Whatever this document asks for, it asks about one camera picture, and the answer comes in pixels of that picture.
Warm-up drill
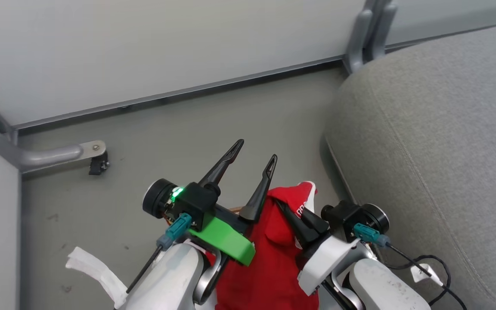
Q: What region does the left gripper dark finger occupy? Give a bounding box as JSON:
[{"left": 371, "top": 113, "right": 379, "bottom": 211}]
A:
[
  {"left": 239, "top": 154, "right": 278, "bottom": 223},
  {"left": 199, "top": 139, "right": 245, "bottom": 190}
]

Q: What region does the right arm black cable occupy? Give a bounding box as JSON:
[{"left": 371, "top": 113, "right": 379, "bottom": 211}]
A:
[{"left": 353, "top": 223, "right": 468, "bottom": 310}]

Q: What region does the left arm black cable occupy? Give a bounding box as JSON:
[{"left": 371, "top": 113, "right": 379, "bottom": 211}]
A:
[{"left": 125, "top": 213, "right": 193, "bottom": 294}]

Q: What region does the red garment with white trim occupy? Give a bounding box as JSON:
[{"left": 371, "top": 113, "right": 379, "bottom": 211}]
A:
[{"left": 207, "top": 181, "right": 320, "bottom": 310}]

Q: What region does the black caster foot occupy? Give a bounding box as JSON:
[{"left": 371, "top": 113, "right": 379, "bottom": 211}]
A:
[{"left": 88, "top": 151, "right": 110, "bottom": 176}]

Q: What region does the white fabric strip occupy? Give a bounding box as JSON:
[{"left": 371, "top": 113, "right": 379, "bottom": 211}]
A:
[{"left": 65, "top": 246, "right": 128, "bottom": 310}]

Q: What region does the grey metal partition foot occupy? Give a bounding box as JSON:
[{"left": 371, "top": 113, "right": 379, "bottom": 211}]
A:
[{"left": 0, "top": 90, "right": 107, "bottom": 175}]

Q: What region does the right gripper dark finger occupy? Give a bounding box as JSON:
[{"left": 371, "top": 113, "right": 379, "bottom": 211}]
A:
[
  {"left": 301, "top": 211, "right": 330, "bottom": 236},
  {"left": 275, "top": 199, "right": 320, "bottom": 250}
]

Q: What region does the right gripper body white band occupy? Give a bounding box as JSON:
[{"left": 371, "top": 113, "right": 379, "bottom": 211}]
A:
[{"left": 297, "top": 200, "right": 390, "bottom": 296}]

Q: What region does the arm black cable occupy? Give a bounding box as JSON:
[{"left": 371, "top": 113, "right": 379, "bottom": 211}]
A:
[
  {"left": 125, "top": 213, "right": 193, "bottom": 294},
  {"left": 353, "top": 223, "right": 468, "bottom": 310}
]

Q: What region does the grey fabric sofa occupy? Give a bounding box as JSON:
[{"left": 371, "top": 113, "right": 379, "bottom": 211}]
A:
[{"left": 324, "top": 21, "right": 496, "bottom": 310}]

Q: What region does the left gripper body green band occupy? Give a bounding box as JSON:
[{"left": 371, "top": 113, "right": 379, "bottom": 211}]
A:
[{"left": 142, "top": 178, "right": 256, "bottom": 267}]

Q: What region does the small white tag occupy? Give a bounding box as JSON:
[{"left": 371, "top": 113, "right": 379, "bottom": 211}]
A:
[{"left": 410, "top": 263, "right": 443, "bottom": 287}]

